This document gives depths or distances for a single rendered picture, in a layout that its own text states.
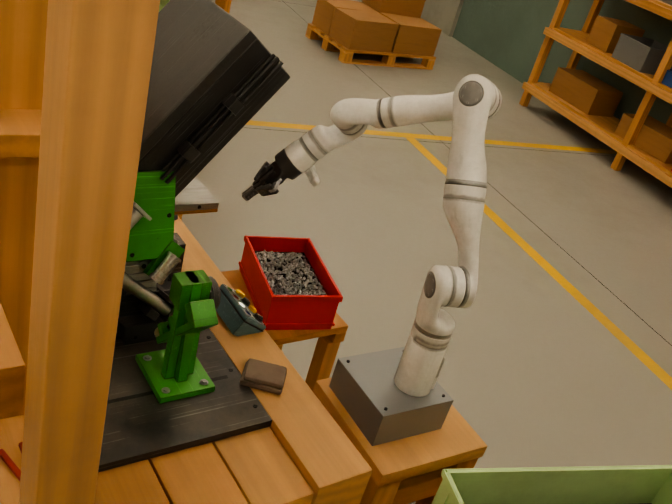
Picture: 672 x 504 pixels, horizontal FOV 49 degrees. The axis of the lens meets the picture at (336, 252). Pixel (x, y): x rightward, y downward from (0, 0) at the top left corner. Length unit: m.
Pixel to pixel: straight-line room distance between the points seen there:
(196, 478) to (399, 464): 0.47
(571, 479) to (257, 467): 0.71
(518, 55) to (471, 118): 7.67
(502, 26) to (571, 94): 2.10
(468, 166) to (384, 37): 6.35
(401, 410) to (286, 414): 0.26
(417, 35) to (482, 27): 1.90
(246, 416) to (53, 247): 0.84
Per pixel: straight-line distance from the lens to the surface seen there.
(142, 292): 1.76
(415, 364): 1.74
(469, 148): 1.64
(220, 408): 1.67
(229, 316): 1.89
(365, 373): 1.80
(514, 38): 9.41
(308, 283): 2.19
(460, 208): 1.63
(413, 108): 1.72
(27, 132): 1.19
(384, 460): 1.75
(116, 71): 0.85
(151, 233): 1.76
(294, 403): 1.73
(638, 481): 1.94
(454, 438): 1.88
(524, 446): 3.36
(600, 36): 7.67
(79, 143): 0.87
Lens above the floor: 2.04
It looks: 29 degrees down
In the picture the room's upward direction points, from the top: 16 degrees clockwise
